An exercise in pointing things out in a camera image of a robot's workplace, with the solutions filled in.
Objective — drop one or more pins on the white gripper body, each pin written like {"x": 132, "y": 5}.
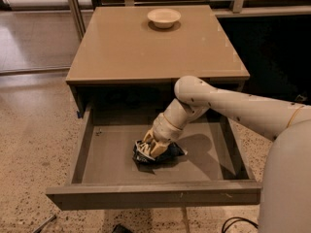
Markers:
{"x": 165, "y": 129}

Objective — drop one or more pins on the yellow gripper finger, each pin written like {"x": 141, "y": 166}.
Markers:
{"x": 157, "y": 148}
{"x": 149, "y": 136}

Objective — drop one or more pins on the blue chip bag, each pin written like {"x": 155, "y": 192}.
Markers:
{"x": 140, "y": 153}

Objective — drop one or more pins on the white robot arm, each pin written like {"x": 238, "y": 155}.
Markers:
{"x": 285, "y": 198}

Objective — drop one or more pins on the open grey top drawer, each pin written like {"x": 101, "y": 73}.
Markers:
{"x": 103, "y": 175}

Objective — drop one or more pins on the grey drawer cabinet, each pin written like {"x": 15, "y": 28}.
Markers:
{"x": 122, "y": 45}

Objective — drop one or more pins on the black object on floor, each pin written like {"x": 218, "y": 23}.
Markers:
{"x": 119, "y": 228}

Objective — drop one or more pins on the white ceramic bowl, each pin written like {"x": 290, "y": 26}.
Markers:
{"x": 163, "y": 18}

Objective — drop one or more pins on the grey metal bar on floor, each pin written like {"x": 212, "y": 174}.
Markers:
{"x": 44, "y": 223}

